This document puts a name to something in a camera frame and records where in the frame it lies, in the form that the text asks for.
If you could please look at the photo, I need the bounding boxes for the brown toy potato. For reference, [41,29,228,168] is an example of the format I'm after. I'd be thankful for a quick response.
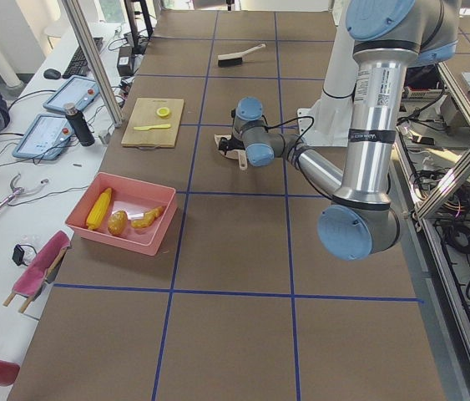
[107,211,128,236]

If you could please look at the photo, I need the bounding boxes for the blue teach pendant near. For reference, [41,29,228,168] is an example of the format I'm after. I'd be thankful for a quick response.
[13,114,74,160]

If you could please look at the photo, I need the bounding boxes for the yellow lemon slices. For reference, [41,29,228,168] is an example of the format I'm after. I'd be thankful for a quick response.
[155,107,171,119]

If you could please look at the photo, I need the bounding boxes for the tan toy ginger root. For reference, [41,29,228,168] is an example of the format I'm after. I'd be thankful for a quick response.
[131,206,164,229]

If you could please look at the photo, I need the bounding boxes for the yellow toy corn cob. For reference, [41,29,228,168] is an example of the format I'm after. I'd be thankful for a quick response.
[85,188,113,231]

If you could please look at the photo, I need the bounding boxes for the black keyboard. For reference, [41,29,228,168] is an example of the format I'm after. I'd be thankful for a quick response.
[61,47,90,79]

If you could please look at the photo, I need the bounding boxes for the yellow plastic knife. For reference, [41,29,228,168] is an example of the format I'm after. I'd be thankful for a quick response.
[133,124,171,131]

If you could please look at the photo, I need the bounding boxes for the black water bottle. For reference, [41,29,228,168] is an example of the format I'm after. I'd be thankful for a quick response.
[63,103,95,147]

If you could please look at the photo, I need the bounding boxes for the bamboo cutting board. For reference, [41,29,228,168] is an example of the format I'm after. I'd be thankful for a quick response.
[121,98,184,148]

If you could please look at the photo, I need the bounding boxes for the blue teach pendant far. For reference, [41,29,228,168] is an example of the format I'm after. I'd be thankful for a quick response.
[43,75,99,114]

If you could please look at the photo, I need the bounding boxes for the black computer mouse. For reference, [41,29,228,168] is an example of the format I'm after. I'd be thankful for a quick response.
[43,69,62,80]

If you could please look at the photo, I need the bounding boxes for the black gripper at dustpan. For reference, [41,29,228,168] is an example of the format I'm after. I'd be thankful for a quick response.
[217,135,244,159]

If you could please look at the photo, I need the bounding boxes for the pink cloth on rack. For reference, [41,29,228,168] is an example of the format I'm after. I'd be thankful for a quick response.
[12,231,70,297]

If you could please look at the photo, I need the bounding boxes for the grey robot arm holding dustpan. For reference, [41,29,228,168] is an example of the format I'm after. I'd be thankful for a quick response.
[217,1,461,261]

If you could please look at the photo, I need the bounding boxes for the pink plastic bin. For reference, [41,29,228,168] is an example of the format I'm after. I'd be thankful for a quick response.
[65,173,177,256]

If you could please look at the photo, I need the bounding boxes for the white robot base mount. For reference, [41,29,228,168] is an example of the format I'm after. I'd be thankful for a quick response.
[297,98,352,147]

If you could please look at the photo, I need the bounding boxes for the beige hand brush black bristles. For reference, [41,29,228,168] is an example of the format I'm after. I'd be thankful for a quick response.
[217,43,266,68]

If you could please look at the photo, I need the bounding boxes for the beige plastic dustpan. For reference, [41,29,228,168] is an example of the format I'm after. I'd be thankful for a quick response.
[214,135,248,170]

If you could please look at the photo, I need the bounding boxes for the blue teach pendant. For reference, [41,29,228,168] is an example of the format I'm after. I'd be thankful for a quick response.
[13,114,74,160]
[43,75,99,114]

